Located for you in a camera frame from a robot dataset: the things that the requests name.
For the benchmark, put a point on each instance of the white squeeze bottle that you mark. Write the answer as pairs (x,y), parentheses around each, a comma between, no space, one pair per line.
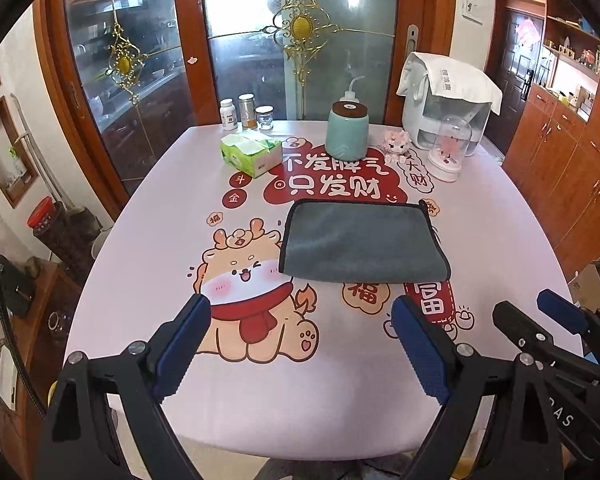
(351,94)

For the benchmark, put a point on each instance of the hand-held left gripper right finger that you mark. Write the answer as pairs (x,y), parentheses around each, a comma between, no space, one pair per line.
(422,355)

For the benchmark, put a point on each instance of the tall glass jar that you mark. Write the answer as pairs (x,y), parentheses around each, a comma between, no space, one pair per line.
(246,112)

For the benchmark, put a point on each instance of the white water dispenser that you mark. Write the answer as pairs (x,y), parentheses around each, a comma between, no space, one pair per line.
(432,125)

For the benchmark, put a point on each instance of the pink printed tablecloth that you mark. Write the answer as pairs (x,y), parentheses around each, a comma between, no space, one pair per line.
(145,240)

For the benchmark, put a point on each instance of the white wall switch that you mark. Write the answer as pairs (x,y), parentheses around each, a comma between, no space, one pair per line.
(472,10)

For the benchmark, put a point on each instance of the wooden side cabinet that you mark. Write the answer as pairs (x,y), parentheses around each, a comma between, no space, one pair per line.
(40,320)

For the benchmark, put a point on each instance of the glass dome ornament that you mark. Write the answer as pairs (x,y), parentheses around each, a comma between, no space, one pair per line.
(450,152)

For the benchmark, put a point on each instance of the wooden framed wall shelf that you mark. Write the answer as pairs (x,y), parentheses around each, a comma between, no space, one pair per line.
(7,155)

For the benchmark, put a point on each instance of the pink toy figure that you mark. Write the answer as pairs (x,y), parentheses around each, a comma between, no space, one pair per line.
(396,142)

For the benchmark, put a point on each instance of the grey towel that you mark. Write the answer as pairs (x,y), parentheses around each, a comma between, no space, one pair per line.
(362,242)

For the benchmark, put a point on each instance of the teal ceramic jar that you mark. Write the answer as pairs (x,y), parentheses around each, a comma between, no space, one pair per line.
(347,132)

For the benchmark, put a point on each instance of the cardboard box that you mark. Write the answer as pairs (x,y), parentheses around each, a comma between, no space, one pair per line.
(592,285)

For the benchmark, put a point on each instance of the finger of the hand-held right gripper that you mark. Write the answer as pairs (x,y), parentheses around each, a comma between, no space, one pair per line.
(522,327)
(560,306)

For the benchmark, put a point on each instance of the wooden wall cabinet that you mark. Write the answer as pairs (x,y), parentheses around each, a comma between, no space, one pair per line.
(565,160)

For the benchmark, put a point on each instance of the small glass jar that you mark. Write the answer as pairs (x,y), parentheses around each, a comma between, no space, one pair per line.
(264,117)

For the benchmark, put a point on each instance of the dark brown door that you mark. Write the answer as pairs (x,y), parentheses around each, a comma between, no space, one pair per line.
(510,60)

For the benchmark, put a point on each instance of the green tissue box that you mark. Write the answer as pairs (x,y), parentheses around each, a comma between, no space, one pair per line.
(250,152)

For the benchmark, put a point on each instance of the glass door with gold ornament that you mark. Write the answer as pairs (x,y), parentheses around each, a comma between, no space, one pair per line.
(145,110)
(260,60)

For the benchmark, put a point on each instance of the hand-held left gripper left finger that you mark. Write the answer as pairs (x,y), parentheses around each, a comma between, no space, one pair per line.
(180,350)

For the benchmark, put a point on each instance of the jar with red lid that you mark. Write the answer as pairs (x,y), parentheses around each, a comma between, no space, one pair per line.
(41,215)

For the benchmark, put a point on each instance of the white cloth cover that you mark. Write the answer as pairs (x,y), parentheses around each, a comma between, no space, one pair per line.
(455,77)

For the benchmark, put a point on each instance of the white pill bottle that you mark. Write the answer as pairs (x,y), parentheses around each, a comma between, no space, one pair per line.
(227,115)

